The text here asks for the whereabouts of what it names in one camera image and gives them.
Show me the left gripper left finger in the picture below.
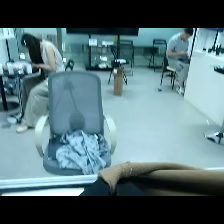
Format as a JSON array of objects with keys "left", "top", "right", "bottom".
[{"left": 79, "top": 177, "right": 113, "bottom": 197}]

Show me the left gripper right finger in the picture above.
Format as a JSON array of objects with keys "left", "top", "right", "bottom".
[{"left": 115, "top": 180, "right": 148, "bottom": 197}]

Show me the blue-grey garment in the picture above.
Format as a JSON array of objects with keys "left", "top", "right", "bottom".
[{"left": 55, "top": 129, "right": 110, "bottom": 176}]

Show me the grey mesh office chair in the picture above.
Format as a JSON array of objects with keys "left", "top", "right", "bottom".
[{"left": 34, "top": 70, "right": 118, "bottom": 177}]

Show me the brown cardboard box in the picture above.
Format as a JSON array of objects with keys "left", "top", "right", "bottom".
[{"left": 112, "top": 67, "right": 125, "bottom": 97}]

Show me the white counter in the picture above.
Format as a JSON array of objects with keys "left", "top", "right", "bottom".
[{"left": 183, "top": 27, "right": 224, "bottom": 127}]

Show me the person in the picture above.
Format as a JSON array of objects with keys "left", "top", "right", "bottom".
[
  {"left": 14, "top": 32, "right": 66, "bottom": 134},
  {"left": 157, "top": 28, "right": 195, "bottom": 96}
]

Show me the silver frame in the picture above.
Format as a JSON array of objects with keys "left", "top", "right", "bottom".
[{"left": 0, "top": 173, "right": 100, "bottom": 191}]

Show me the black wall screen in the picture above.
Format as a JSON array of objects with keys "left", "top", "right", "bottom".
[{"left": 65, "top": 27, "right": 140, "bottom": 37}]

